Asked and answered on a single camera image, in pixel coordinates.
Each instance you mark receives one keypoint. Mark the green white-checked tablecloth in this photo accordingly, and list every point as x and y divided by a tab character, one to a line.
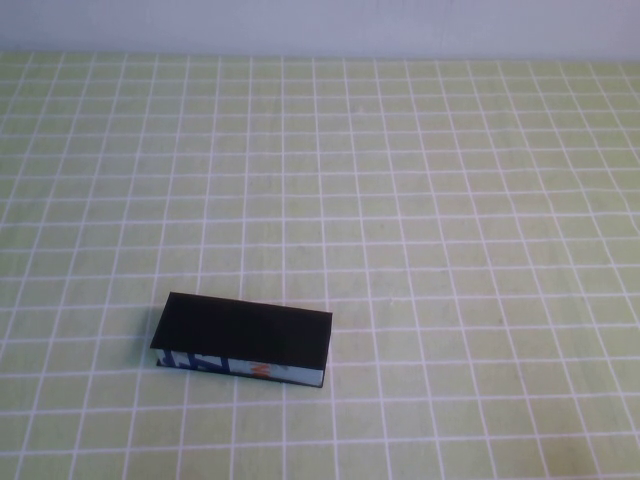
400	175

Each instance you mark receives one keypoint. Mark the black printed-side glasses case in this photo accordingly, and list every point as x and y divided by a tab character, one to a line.
240	325

